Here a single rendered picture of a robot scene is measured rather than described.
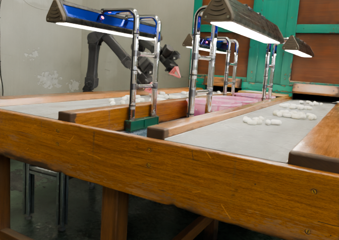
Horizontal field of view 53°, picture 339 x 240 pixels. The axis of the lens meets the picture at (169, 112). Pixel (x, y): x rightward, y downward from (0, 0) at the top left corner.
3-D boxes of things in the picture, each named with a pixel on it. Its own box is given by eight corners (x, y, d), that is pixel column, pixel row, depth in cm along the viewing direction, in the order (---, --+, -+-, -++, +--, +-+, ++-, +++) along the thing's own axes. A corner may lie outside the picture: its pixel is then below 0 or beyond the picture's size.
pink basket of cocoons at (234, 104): (174, 119, 158) (176, 99, 157) (198, 114, 181) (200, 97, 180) (228, 128, 145) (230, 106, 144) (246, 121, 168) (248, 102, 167)
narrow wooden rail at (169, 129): (144, 167, 89) (146, 126, 87) (282, 110, 245) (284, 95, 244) (161, 171, 86) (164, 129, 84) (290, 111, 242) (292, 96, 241)
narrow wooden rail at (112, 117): (56, 145, 104) (57, 111, 103) (239, 105, 261) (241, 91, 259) (69, 149, 102) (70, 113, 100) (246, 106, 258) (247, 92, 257)
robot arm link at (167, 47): (177, 51, 229) (169, 39, 234) (167, 50, 223) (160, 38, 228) (169, 63, 236) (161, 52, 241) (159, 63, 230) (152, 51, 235)
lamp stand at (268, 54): (258, 114, 197) (266, 37, 190) (266, 111, 214) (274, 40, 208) (291, 119, 187) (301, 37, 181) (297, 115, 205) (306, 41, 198)
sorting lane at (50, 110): (-4, 113, 118) (-4, 107, 117) (205, 93, 274) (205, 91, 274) (56, 125, 103) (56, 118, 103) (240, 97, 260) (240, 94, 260)
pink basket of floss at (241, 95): (243, 111, 210) (245, 96, 208) (227, 105, 235) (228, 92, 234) (282, 112, 216) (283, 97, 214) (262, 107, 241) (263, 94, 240)
